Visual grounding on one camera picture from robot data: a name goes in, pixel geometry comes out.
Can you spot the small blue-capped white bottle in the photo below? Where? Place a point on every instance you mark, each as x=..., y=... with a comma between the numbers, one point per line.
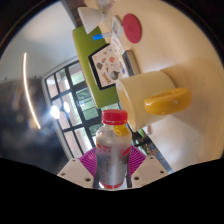
x=100, y=36

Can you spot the white bowl with soup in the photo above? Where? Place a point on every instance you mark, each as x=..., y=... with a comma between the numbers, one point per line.
x=90, y=16

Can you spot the red-capped clear drink bottle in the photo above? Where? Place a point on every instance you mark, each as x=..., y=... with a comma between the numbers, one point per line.
x=111, y=153

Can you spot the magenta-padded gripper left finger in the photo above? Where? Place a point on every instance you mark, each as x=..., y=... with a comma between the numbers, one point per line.
x=75, y=171

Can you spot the curved ceiling light strip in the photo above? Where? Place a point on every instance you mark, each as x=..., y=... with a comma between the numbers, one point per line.
x=26, y=90

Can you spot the large dark-framed window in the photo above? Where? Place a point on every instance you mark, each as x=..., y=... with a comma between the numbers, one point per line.
x=71, y=100

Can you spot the white napkin packet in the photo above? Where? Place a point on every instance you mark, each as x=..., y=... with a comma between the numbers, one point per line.
x=105, y=4

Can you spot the flat round red coaster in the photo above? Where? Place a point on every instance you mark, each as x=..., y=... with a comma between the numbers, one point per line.
x=132, y=28

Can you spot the hanging pendant lamps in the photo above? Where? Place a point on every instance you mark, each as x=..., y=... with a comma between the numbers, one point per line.
x=55, y=111

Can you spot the sticker-covered black tablet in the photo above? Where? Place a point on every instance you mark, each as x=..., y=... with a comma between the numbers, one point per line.
x=105, y=66

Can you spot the small white card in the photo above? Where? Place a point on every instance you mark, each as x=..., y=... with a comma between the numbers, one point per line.
x=116, y=26

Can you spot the green upholstered bench backrest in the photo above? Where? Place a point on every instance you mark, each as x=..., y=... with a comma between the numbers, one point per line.
x=83, y=46

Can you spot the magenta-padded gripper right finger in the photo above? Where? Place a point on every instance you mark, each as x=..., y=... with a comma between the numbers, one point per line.
x=151, y=170

